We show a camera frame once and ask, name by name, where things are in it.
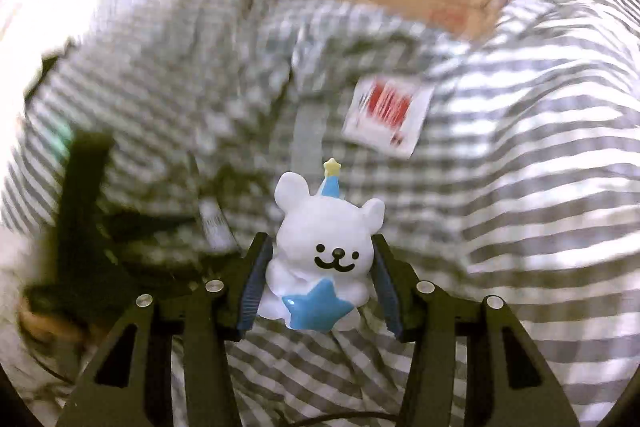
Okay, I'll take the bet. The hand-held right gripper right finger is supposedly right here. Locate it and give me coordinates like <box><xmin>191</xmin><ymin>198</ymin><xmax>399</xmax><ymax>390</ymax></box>
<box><xmin>372</xmin><ymin>234</ymin><xmax>581</xmax><ymax>427</ymax></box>

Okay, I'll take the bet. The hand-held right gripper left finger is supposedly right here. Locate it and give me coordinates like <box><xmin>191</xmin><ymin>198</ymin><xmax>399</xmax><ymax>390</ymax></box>
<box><xmin>55</xmin><ymin>232</ymin><xmax>274</xmax><ymax>427</ymax></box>

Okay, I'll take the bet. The white bear figure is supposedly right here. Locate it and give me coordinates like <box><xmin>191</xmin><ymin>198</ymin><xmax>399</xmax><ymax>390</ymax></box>
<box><xmin>257</xmin><ymin>157</ymin><xmax>387</xmax><ymax>334</ymax></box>

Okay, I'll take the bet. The person's left forearm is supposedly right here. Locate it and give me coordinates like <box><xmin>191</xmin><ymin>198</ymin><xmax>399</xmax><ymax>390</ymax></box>
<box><xmin>0</xmin><ymin>227</ymin><xmax>76</xmax><ymax>408</ymax></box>

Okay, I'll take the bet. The grey checkered blanket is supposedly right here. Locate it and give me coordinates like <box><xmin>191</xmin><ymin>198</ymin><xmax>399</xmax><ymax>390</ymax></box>
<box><xmin>0</xmin><ymin>0</ymin><xmax>640</xmax><ymax>427</ymax></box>

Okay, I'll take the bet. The red and white packet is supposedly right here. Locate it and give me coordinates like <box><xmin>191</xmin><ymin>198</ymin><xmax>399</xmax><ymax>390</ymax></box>
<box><xmin>341</xmin><ymin>76</ymin><xmax>436</xmax><ymax>159</ymax></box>

